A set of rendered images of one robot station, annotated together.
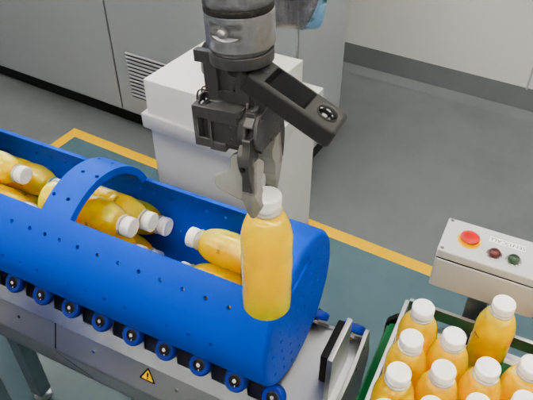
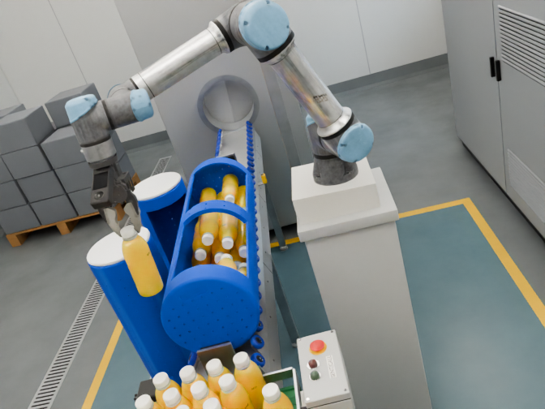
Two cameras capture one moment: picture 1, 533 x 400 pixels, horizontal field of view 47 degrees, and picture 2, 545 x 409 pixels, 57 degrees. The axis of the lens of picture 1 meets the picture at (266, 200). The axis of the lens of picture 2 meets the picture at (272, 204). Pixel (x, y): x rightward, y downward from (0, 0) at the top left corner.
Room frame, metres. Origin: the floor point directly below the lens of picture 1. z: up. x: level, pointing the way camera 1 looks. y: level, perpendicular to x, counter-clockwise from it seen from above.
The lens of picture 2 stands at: (0.51, -1.25, 1.98)
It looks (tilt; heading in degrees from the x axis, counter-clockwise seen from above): 27 degrees down; 69
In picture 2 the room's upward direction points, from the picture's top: 18 degrees counter-clockwise
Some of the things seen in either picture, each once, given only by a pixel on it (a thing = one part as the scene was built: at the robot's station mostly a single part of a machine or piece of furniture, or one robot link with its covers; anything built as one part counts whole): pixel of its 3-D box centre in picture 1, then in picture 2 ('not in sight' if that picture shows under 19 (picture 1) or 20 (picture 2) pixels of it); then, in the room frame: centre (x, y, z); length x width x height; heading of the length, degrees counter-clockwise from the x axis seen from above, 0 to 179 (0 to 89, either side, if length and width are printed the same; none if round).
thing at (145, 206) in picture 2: not in sight; (185, 254); (0.87, 1.24, 0.59); 0.28 x 0.28 x 0.88
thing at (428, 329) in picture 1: (413, 344); (252, 386); (0.67, -0.27, 0.99); 0.07 x 0.07 x 0.19
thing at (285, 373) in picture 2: (374, 383); (222, 389); (0.61, -0.19, 0.96); 0.40 x 0.01 x 0.03; 154
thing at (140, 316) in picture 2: not in sight; (157, 322); (0.56, 0.79, 0.59); 0.28 x 0.28 x 0.88
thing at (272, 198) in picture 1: (266, 198); (127, 231); (0.58, 0.00, 1.42); 0.04 x 0.04 x 0.02
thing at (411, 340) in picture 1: (411, 340); (214, 366); (0.61, -0.24, 1.09); 0.04 x 0.04 x 0.02
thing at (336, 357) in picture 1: (333, 358); (221, 361); (0.64, -0.12, 0.99); 0.10 x 0.02 x 0.12; 154
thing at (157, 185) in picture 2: not in sight; (155, 186); (0.87, 1.24, 1.03); 0.28 x 0.28 x 0.01
